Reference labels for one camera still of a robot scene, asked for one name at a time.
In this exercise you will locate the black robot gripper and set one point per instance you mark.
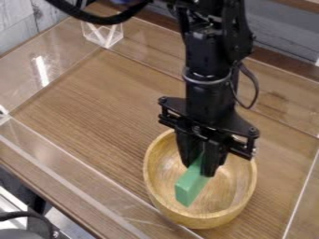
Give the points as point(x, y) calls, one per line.
point(208, 127)

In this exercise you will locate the green rectangular block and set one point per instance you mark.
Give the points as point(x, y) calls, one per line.
point(189, 183)

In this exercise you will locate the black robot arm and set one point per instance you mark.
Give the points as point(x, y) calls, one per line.
point(216, 37)

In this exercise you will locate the brown wooden bowl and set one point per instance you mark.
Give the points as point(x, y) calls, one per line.
point(222, 195)

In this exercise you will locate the black metal table bracket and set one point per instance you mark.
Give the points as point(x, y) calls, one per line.
point(36, 225)

